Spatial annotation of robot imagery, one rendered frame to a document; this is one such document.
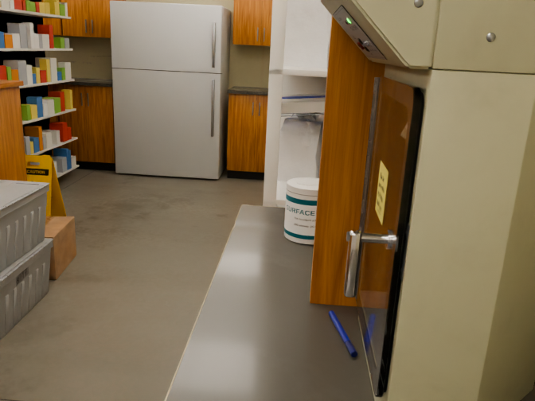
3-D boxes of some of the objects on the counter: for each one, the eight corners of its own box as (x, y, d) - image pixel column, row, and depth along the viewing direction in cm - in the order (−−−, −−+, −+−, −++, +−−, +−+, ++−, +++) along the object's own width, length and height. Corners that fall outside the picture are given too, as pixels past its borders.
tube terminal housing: (491, 328, 97) (581, -143, 76) (579, 459, 66) (775, -275, 45) (357, 318, 99) (408, -148, 77) (382, 441, 68) (478, -281, 46)
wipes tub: (330, 230, 146) (335, 178, 142) (333, 247, 134) (337, 190, 130) (284, 227, 147) (287, 175, 143) (282, 243, 135) (286, 187, 130)
